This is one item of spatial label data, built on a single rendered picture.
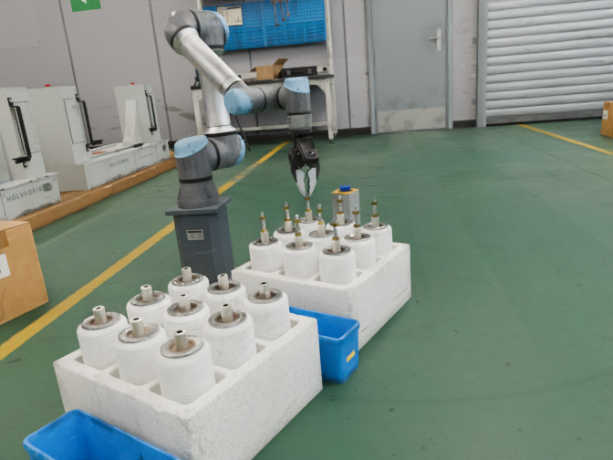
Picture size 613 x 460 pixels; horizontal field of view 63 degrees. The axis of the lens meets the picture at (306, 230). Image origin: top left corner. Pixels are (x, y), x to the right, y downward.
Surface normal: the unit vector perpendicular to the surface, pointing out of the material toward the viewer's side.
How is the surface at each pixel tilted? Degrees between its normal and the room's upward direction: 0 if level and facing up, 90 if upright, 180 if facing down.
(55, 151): 90
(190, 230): 90
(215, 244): 90
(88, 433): 88
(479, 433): 0
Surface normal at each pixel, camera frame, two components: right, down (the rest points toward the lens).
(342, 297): -0.54, 0.28
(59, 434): 0.83, 0.06
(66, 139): -0.13, 0.29
